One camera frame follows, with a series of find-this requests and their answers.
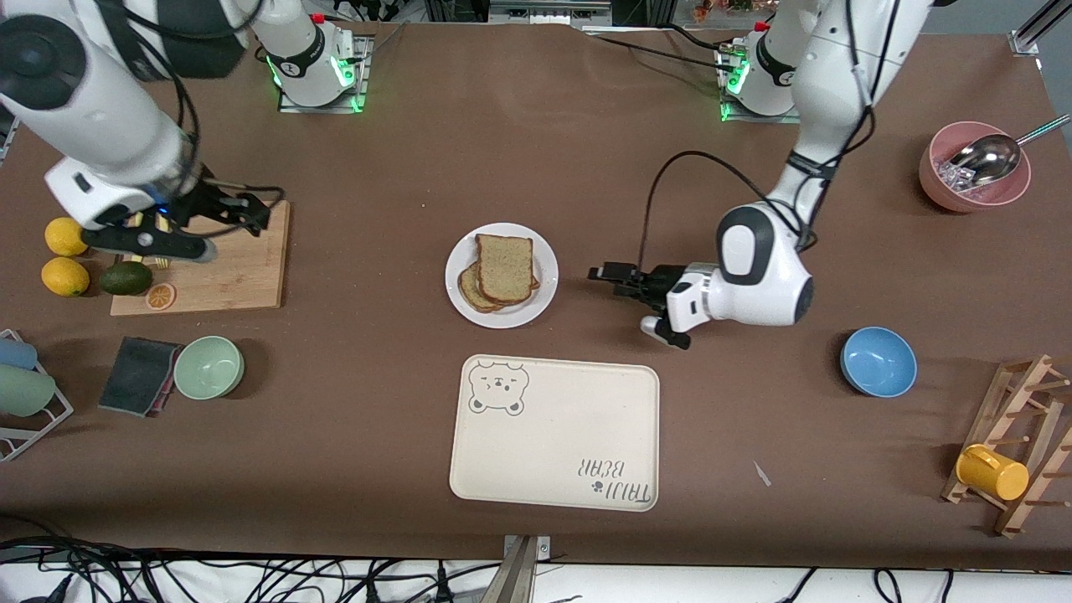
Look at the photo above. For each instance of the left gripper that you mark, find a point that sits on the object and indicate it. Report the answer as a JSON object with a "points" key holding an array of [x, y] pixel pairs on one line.
{"points": [[662, 279]]}

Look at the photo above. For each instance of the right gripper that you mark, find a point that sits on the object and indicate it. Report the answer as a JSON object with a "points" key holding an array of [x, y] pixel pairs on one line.
{"points": [[203, 203]]}

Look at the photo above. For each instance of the white round plate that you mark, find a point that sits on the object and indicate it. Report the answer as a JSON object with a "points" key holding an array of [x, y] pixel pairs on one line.
{"points": [[544, 251]]}

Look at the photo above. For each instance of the bread slice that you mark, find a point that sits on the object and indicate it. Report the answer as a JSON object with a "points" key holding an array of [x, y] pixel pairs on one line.
{"points": [[463, 289], [505, 268]]}

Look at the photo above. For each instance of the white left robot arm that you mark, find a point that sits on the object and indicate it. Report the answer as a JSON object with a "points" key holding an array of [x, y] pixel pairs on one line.
{"points": [[766, 276]]}

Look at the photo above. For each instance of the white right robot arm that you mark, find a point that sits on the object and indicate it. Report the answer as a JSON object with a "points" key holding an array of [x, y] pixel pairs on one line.
{"points": [[92, 109]]}

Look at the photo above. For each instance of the bamboo cutting board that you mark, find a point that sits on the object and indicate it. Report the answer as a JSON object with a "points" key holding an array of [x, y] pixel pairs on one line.
{"points": [[243, 276]]}

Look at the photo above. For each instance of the yellow plastic fork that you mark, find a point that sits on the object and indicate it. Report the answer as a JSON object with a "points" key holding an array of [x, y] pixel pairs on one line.
{"points": [[161, 263]]}

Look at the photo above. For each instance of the yellow plastic knife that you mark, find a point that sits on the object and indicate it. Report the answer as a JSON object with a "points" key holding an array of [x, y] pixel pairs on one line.
{"points": [[136, 220]]}

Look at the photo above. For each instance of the toy orange slice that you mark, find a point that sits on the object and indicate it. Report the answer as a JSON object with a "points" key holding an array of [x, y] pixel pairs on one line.
{"points": [[161, 296]]}

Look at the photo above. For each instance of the green avocado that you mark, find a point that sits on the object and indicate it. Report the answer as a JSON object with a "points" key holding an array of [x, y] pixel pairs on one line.
{"points": [[126, 278]]}

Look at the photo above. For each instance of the pale green bowl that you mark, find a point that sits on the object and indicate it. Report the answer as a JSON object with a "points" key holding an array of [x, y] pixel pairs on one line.
{"points": [[208, 367]]}

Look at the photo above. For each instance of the bread slice under egg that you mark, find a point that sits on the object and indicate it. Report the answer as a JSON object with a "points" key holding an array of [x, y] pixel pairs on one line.
{"points": [[463, 289]]}

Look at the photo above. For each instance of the cream bear print tray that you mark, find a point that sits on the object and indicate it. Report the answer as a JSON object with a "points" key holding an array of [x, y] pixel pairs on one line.
{"points": [[553, 435]]}

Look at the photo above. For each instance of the yellow lemon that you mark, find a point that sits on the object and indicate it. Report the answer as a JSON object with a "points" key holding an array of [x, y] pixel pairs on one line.
{"points": [[63, 236], [65, 276]]}

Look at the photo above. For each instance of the dark grey folded cloth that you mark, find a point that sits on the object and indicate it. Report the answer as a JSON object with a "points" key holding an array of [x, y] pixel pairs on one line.
{"points": [[134, 375]]}

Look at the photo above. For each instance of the pink folded cloth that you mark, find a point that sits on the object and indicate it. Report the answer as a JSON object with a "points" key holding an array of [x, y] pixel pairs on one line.
{"points": [[164, 395]]}

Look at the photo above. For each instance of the small white paper scrap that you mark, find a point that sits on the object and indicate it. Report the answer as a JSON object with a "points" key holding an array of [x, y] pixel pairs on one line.
{"points": [[761, 473]]}

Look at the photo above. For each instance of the blue bowl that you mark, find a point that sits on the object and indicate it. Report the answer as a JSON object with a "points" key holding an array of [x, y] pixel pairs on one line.
{"points": [[878, 362]]}

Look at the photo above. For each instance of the pale blue cup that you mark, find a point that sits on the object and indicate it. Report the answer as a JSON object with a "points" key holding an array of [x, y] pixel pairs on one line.
{"points": [[17, 353]]}

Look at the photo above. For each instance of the pale green cup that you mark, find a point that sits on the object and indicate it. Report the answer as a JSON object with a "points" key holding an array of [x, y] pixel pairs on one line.
{"points": [[25, 391]]}

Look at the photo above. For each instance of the pink bowl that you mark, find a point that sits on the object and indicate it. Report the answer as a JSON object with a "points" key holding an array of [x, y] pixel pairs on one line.
{"points": [[946, 197]]}

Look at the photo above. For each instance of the clear ice cubes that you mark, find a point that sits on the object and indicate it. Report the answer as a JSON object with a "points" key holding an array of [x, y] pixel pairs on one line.
{"points": [[955, 176]]}

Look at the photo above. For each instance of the metal scoop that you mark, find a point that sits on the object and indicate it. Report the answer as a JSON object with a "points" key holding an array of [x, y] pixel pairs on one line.
{"points": [[988, 159]]}

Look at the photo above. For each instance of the yellow mug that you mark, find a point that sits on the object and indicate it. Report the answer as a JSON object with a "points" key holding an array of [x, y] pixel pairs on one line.
{"points": [[992, 473]]}

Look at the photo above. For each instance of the wooden mug rack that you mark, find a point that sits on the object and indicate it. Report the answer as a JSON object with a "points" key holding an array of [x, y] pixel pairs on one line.
{"points": [[1038, 394]]}

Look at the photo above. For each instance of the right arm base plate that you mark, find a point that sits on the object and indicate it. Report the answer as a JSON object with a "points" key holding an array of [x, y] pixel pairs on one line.
{"points": [[362, 84]]}

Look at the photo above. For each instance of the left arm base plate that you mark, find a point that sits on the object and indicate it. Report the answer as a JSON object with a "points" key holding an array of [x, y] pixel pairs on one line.
{"points": [[729, 113]]}

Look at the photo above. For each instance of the aluminium frame bar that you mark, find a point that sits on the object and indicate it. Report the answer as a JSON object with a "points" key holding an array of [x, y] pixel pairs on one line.
{"points": [[548, 10]]}

